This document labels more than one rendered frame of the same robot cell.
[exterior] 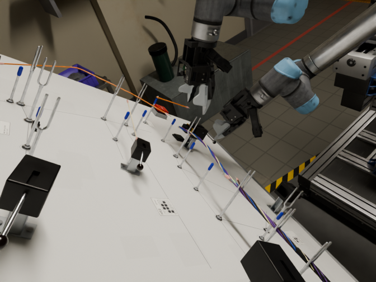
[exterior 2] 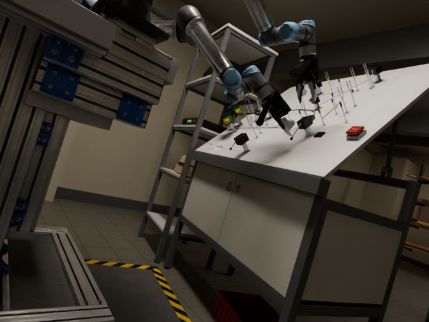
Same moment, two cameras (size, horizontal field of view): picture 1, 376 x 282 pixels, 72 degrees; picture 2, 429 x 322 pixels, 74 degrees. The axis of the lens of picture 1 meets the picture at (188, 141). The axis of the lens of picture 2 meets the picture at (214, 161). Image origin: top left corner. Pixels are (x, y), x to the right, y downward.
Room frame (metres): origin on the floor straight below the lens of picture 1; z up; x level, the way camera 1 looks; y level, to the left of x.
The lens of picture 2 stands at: (1.90, -0.67, 0.78)
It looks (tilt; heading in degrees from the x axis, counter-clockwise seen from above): 2 degrees up; 168
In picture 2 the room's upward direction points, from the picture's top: 17 degrees clockwise
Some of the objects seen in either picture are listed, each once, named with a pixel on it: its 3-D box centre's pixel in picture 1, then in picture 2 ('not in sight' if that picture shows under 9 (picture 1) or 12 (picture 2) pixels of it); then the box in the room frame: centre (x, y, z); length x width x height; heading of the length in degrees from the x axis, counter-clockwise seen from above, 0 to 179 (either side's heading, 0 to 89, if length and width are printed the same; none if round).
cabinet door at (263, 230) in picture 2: not in sight; (257, 223); (0.68, -0.13, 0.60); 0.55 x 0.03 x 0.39; 16
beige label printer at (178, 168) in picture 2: not in sight; (197, 167); (-0.41, -0.30, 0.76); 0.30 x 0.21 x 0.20; 109
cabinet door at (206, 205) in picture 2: not in sight; (207, 197); (0.15, -0.27, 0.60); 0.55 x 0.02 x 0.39; 16
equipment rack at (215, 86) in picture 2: not in sight; (203, 148); (-0.53, -0.27, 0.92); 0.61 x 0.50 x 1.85; 16
